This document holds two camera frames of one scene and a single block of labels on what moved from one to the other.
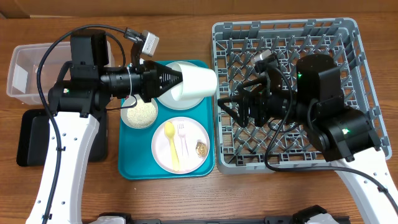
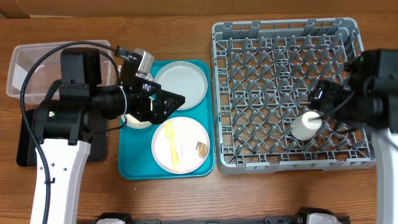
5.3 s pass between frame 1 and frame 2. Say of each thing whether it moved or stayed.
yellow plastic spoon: stayed
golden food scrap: stayed
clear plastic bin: stayed
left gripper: moved
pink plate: stayed
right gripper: moved
